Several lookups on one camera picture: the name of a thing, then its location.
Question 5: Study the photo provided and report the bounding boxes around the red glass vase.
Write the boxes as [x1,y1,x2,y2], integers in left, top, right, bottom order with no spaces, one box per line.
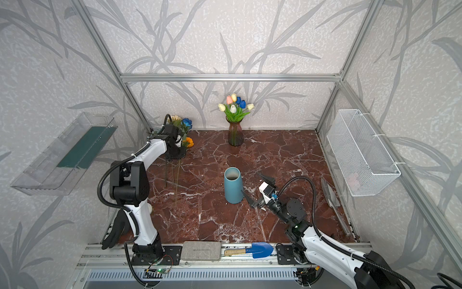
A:
[227,122,244,146]

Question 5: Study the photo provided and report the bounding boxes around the clear plastic wall shelf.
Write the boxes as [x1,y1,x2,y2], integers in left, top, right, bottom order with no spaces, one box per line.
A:
[11,113,117,196]

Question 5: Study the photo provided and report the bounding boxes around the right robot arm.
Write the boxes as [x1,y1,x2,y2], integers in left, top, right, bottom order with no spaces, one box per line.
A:
[243,175,414,289]

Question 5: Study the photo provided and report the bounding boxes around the orange daisy stem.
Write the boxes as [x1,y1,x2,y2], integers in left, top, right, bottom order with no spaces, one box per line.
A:
[174,136,194,189]

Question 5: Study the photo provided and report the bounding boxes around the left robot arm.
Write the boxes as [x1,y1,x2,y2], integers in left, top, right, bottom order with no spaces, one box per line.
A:
[96,124,185,260]

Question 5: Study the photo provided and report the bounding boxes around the teal ceramic vase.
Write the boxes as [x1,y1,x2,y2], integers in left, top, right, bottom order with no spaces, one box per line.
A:
[224,167,244,204]

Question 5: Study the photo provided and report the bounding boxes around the teal hydrangea bouquet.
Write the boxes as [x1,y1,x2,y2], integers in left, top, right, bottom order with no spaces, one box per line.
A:
[148,125,170,140]

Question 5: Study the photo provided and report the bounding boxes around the blue garden trowel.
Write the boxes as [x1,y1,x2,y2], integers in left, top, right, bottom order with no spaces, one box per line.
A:
[225,242,274,259]

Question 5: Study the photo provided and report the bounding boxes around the black work glove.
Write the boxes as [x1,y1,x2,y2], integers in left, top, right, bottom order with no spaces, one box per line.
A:
[102,210,131,250]

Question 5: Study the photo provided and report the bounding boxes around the blue rose stem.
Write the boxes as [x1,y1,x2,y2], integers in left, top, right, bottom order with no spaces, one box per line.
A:
[180,118,192,140]

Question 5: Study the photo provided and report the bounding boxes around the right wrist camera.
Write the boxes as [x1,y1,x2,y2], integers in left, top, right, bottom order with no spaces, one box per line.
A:
[258,182,279,206]

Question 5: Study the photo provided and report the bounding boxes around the white wire basket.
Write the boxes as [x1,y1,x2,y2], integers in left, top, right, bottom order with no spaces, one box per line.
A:
[327,109,401,197]

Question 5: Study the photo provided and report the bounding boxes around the cream sunflower stem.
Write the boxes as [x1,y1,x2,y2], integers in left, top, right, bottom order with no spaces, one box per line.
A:
[170,115,182,128]

